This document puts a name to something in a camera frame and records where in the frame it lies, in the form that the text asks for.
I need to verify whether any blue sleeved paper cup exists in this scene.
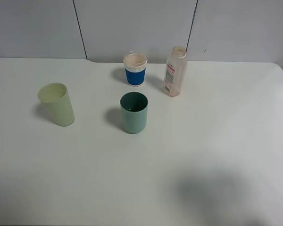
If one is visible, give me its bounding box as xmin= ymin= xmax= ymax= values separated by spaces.
xmin=124 ymin=52 xmax=148 ymax=87

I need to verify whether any clear plastic drink bottle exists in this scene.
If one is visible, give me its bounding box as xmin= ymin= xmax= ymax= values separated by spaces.
xmin=164 ymin=46 xmax=187 ymax=97

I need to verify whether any teal green plastic cup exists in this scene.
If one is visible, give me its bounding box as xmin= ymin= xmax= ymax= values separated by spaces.
xmin=120 ymin=92 xmax=149 ymax=134

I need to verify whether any pale yellow-green plastic cup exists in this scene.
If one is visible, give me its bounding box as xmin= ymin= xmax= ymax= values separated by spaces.
xmin=37 ymin=83 xmax=75 ymax=127

